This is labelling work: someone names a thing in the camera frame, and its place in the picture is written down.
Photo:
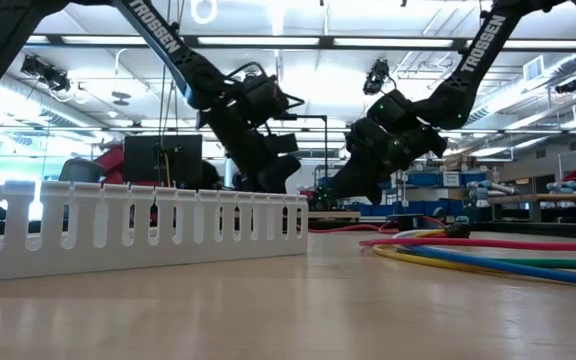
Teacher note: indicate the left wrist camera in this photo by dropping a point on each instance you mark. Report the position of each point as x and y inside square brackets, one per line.
[280, 143]

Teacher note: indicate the grey office chair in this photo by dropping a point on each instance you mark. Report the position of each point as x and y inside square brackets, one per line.
[80, 172]

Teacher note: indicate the black overhead camera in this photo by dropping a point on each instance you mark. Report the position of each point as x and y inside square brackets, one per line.
[378, 75]

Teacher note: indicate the ceiling air vent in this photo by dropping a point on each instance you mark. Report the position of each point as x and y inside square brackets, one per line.
[534, 70]

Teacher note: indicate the black tape roll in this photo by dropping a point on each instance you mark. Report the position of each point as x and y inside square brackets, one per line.
[398, 222]
[417, 221]

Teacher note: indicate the red machine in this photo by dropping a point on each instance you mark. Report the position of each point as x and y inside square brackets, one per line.
[113, 165]

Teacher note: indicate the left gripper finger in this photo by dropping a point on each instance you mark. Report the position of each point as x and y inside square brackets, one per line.
[280, 175]

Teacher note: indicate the black ceiling camera rig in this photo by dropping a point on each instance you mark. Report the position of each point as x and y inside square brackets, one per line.
[43, 72]

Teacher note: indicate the wooden workbench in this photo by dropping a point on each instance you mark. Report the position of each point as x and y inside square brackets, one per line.
[543, 199]

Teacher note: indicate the black ceiling device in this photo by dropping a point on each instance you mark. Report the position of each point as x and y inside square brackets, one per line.
[566, 87]

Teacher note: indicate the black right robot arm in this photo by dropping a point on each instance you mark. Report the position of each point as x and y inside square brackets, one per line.
[478, 50]

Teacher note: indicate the pale blue tube roll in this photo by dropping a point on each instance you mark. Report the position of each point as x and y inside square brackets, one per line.
[493, 187]
[568, 188]

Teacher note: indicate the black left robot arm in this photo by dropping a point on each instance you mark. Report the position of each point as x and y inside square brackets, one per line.
[168, 40]

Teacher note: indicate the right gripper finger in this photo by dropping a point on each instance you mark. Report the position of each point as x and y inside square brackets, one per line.
[353, 192]

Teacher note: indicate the white label sign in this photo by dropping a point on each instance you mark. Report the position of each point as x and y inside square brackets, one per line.
[451, 180]

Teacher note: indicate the black monitor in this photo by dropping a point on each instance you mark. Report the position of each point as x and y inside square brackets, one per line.
[143, 160]

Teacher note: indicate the white pillar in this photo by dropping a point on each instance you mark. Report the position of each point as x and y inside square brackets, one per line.
[230, 175]

